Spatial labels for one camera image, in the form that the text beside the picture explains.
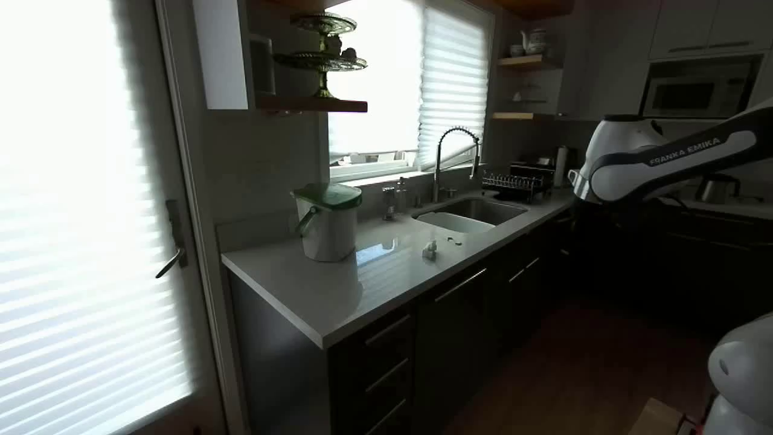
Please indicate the leftmost dark drawer stack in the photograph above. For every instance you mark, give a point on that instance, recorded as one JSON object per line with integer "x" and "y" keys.
{"x": 372, "y": 377}

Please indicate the white bin with green lid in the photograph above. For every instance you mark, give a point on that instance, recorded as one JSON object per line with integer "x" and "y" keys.
{"x": 328, "y": 222}

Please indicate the built-in microwave oven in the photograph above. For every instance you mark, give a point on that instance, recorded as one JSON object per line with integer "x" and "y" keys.
{"x": 707, "y": 87}

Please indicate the dish rack with dishes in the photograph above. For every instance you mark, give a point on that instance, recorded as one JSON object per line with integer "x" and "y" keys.
{"x": 516, "y": 183}

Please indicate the window blind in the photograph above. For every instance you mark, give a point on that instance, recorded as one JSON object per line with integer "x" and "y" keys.
{"x": 453, "y": 75}

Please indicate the wooden wall shelf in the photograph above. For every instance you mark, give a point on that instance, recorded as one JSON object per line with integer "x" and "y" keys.
{"x": 293, "y": 104}

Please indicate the white undermount sink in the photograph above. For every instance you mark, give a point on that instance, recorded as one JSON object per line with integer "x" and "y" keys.
{"x": 469, "y": 213}

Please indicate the small metal countertop object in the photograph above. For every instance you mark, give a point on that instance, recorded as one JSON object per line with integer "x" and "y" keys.
{"x": 430, "y": 253}

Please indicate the chrome kitchen faucet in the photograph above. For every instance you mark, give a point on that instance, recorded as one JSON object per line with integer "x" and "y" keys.
{"x": 474, "y": 148}

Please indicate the right wooden shelves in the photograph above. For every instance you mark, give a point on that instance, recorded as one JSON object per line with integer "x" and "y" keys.
{"x": 531, "y": 87}

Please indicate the soap dispenser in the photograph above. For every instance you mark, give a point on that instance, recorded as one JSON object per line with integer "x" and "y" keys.
{"x": 393, "y": 195}

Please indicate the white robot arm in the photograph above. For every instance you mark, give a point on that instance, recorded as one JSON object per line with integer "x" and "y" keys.
{"x": 624, "y": 166}

